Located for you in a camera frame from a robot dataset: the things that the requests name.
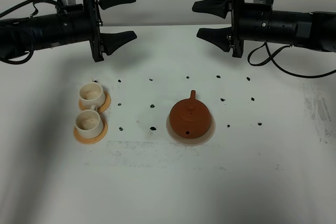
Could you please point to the white teacup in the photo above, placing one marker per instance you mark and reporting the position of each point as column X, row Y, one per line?
column 89, row 123
column 90, row 94

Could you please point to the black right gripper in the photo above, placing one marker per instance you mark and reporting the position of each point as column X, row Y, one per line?
column 249, row 20

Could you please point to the far white teacup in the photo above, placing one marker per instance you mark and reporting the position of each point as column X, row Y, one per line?
column 90, row 94

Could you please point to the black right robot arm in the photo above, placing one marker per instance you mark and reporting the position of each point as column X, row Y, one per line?
column 314, row 31

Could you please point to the near white teacup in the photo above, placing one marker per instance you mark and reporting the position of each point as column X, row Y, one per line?
column 89, row 123

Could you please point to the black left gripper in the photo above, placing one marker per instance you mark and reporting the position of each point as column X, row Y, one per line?
column 81, row 23

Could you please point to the brown clay teapot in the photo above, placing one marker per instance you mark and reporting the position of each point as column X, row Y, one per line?
column 190, row 118

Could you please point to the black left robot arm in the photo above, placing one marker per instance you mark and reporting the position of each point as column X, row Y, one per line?
column 21, row 37

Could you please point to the beige round teapot saucer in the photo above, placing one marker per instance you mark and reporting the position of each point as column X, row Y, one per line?
column 191, row 141

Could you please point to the orange coaster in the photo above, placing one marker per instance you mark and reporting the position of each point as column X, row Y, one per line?
column 96, row 139
column 101, row 109

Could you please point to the near orange coaster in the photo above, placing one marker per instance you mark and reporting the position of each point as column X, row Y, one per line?
column 96, row 139

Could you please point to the far orange coaster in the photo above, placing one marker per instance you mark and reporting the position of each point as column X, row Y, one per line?
column 101, row 109

